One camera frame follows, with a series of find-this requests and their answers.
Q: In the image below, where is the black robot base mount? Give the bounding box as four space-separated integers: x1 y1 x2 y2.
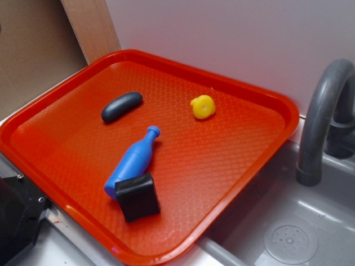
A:
1 176 49 265

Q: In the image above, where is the dark grey oblong toy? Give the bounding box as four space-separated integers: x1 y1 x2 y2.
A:
101 91 143 123

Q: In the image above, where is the grey toy faucet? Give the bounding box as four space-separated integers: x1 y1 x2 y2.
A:
296 59 354 187

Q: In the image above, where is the grey toy sink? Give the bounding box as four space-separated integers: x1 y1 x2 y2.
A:
198 142 354 265

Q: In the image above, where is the blue plastic bottle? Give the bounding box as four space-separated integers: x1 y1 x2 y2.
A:
104 126 160 200

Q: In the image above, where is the black box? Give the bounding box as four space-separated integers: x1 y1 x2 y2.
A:
115 173 160 222

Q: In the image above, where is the wooden board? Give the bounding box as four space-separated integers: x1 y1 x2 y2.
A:
61 0 121 64

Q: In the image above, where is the yellow plastic toy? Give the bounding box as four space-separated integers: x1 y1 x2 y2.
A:
190 95 216 120

